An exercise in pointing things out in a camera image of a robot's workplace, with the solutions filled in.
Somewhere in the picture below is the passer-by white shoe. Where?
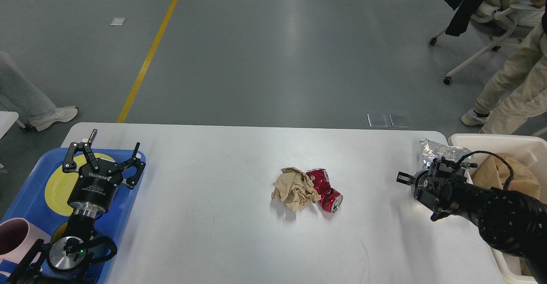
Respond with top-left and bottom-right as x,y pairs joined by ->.
0,51 -> 79,132

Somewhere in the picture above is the pink ribbed mug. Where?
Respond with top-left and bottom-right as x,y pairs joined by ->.
0,218 -> 51,284

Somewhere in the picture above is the yellow plastic plate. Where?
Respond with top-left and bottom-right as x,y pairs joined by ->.
44,153 -> 116,217

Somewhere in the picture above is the crushed red soda can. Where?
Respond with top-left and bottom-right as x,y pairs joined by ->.
306,168 -> 344,213

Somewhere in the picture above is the clear floor plate right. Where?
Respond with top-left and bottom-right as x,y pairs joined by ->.
389,113 -> 411,128

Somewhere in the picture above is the beige plastic bin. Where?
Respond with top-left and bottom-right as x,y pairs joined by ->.
449,133 -> 547,284

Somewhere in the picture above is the small white side table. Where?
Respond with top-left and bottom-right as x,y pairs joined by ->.
0,110 -> 19,139

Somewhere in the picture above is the crushed clear plastic bottle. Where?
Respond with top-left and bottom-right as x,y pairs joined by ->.
418,138 -> 471,170

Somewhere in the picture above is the clear floor plate left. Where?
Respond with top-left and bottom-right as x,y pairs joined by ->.
367,114 -> 389,128

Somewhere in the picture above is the clear floor plate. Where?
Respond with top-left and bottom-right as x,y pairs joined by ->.
367,114 -> 389,128
389,113 -> 411,128

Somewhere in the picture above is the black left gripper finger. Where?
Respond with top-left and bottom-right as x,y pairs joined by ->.
62,129 -> 100,174
106,142 -> 146,189

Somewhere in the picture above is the brown paper bag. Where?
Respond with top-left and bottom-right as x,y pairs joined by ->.
472,154 -> 541,200

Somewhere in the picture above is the white wheeled chair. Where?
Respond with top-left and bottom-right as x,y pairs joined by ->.
429,0 -> 543,85

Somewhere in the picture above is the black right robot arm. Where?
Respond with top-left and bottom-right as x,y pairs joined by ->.
397,153 -> 547,284

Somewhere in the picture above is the white cart leg with caster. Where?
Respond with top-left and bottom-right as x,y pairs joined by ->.
0,102 -> 32,133

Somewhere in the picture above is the person in beige trousers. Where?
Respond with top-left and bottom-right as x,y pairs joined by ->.
460,14 -> 547,135

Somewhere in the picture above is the crumpled brown paper ball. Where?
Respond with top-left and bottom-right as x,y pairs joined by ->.
271,167 -> 321,212

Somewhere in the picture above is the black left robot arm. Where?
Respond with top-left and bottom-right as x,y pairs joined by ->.
1,130 -> 145,284

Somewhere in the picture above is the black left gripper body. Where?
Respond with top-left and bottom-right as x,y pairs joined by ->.
67,172 -> 121,216

